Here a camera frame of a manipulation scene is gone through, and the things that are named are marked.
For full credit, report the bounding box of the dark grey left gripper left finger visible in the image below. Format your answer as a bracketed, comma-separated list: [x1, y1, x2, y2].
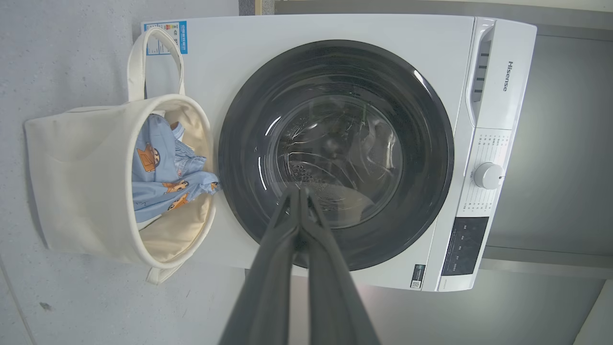
[218, 187, 301, 345]

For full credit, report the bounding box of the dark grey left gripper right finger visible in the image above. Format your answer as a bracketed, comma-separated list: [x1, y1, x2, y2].
[299, 187, 381, 345]

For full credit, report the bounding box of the blue denim garment with bears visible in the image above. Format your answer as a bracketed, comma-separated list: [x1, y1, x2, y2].
[132, 114, 221, 223]

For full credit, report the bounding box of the round glass washer door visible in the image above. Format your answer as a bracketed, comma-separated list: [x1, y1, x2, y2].
[218, 40, 454, 271]

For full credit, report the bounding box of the black washing machine control panel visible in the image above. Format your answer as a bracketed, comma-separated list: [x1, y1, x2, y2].
[441, 217, 490, 277]

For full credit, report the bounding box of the cream fabric laundry basket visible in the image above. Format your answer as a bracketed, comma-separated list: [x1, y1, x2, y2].
[24, 27, 222, 286]

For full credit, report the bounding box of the white front-load washing machine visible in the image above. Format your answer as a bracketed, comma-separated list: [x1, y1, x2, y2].
[140, 13, 538, 293]

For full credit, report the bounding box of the QR code sticker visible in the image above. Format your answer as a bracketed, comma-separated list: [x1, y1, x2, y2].
[410, 264, 427, 289]

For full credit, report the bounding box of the white round control knob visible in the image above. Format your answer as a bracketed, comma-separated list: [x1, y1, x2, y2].
[473, 162, 504, 190]

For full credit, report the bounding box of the blue energy label sticker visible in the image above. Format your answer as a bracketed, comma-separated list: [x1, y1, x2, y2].
[144, 21, 188, 56]

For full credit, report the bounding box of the white detergent drawer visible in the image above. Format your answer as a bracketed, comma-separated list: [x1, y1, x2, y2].
[466, 18, 538, 130]

